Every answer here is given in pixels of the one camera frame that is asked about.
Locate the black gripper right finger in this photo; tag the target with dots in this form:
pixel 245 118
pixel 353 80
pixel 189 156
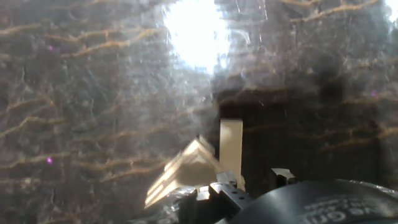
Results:
pixel 281 177

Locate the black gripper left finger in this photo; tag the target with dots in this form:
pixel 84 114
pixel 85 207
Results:
pixel 228 196

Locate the dark marble pattern mat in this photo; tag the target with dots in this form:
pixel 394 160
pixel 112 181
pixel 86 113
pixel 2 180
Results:
pixel 93 93

